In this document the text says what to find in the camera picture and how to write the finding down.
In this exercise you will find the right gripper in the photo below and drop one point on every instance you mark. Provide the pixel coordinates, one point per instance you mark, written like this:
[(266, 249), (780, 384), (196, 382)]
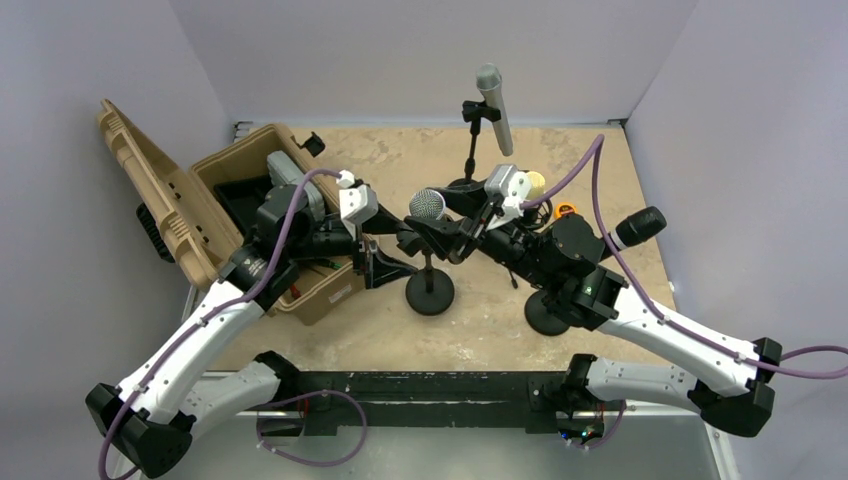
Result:
[(444, 236)]

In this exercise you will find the cream condenser microphone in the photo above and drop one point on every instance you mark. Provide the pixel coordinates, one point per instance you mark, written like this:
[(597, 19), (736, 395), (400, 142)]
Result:
[(537, 185)]

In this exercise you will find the black shock-mount round stand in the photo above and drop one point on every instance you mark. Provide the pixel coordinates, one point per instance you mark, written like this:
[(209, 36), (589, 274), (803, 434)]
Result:
[(551, 313)]

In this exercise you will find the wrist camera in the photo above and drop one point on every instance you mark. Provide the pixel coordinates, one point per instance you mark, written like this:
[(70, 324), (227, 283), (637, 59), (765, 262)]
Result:
[(358, 203), (513, 186)]

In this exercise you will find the tan plastic toolbox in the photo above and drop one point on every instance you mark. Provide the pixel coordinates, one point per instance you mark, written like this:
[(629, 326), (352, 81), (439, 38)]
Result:
[(186, 222)]

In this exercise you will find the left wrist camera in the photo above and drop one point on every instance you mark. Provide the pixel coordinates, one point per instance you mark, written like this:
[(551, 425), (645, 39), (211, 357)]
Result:
[(358, 203)]

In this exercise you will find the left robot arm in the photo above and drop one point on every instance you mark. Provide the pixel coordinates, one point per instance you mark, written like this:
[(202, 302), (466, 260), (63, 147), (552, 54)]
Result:
[(153, 416)]

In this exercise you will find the silver microphone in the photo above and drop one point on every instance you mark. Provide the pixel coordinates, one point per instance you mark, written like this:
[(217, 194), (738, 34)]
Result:
[(489, 83)]

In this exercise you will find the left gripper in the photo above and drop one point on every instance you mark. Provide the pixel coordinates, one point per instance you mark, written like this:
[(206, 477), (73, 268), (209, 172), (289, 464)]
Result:
[(377, 269)]

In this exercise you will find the black round-base mic stand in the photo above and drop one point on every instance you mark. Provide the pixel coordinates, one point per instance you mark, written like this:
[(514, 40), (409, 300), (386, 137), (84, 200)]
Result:
[(429, 291)]

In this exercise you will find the grey plastic case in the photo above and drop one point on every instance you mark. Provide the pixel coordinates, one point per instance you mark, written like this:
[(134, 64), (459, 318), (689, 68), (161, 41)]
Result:
[(284, 171)]

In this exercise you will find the black mesh-head microphone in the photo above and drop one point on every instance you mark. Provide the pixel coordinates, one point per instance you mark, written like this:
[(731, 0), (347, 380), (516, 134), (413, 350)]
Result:
[(427, 204)]

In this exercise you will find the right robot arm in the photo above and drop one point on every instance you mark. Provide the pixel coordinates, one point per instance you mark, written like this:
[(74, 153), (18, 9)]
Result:
[(725, 380)]

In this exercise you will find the black aluminium base frame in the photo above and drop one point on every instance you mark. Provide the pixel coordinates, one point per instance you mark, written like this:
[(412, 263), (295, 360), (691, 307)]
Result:
[(528, 400)]

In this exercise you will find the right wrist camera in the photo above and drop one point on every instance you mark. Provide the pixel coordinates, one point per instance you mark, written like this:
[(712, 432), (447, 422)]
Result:
[(513, 186)]

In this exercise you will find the orange tape measure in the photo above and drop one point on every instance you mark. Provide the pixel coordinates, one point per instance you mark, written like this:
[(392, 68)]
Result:
[(563, 209)]

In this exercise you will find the tall black mic stand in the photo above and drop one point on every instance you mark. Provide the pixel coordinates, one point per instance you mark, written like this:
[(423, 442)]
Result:
[(473, 113)]

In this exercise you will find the black toolbox tray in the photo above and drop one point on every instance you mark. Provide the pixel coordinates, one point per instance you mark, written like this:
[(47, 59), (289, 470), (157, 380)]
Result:
[(245, 199)]

